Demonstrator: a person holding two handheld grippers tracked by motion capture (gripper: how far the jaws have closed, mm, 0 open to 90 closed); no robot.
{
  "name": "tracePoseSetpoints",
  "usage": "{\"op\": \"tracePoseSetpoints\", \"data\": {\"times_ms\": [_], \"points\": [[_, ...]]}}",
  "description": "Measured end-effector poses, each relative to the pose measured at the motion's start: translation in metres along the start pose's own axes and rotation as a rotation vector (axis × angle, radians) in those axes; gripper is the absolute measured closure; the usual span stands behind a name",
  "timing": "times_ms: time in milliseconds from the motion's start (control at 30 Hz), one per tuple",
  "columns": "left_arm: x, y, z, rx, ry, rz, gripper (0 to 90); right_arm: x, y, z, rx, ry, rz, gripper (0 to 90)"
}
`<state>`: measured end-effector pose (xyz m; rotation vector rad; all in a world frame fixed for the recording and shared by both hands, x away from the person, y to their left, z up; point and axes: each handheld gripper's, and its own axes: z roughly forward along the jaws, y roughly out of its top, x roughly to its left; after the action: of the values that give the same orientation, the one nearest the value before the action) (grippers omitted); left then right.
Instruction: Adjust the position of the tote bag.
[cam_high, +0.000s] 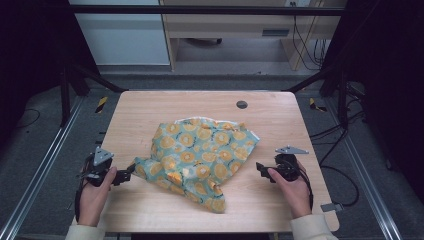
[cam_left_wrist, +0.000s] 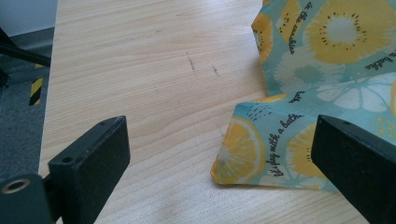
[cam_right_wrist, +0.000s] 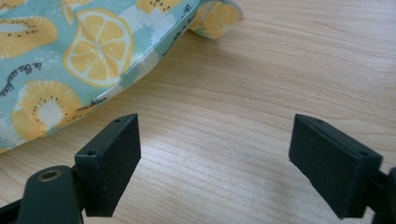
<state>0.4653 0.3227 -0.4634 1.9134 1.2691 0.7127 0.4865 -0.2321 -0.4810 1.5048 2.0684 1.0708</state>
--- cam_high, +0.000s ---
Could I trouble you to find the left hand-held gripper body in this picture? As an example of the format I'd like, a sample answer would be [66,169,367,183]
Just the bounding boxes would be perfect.
[81,146,115,188]

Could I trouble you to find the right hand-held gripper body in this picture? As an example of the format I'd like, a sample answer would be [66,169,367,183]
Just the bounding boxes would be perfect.
[274,144,310,183]

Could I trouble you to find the green cloth with orange print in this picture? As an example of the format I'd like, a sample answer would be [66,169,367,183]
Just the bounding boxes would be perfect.
[131,116,261,214]

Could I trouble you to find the person's right hand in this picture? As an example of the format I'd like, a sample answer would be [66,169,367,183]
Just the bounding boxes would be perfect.
[267,161,313,220]

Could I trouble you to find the person's left hand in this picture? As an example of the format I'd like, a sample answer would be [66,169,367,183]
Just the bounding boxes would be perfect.
[77,166,118,228]

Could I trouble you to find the grey flat tag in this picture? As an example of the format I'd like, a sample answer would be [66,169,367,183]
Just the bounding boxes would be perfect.
[320,202,345,214]

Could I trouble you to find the yellow black striped tape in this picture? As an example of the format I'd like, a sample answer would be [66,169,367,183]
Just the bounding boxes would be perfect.
[95,96,109,115]

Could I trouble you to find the black curtain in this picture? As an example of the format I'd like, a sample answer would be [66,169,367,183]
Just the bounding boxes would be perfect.
[0,0,101,149]
[319,0,424,204]

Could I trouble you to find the white cabinet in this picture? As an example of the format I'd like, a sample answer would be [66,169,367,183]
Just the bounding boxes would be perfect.
[68,0,171,66]

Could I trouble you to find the light wooden desk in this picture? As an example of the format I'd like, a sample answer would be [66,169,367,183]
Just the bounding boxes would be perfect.
[159,0,348,72]

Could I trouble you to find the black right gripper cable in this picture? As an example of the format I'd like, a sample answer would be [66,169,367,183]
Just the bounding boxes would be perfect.
[297,165,315,212]

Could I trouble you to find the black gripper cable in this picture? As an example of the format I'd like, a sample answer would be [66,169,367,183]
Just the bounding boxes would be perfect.
[73,154,96,224]
[297,165,315,212]

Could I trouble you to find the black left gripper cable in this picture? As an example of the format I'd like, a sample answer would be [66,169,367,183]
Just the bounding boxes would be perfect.
[73,154,96,224]

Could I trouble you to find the aluminium floor rail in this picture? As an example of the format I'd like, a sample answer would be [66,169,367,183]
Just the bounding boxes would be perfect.
[323,96,405,240]
[0,95,85,240]

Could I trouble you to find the yellow-handled clamp right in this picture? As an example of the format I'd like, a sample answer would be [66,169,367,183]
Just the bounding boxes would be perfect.
[308,97,328,113]

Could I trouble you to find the black metal frame stand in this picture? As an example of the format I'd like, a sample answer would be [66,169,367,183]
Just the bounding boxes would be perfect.
[285,61,350,130]
[59,61,129,128]

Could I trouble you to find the thin black floor cable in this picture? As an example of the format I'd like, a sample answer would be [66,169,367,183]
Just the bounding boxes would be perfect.
[15,107,42,130]

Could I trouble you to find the black hanging cables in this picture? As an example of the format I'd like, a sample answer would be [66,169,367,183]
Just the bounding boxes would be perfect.
[290,1,330,72]

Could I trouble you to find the black horizontal frame bar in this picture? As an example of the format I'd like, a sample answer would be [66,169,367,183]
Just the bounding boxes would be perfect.
[68,4,346,16]

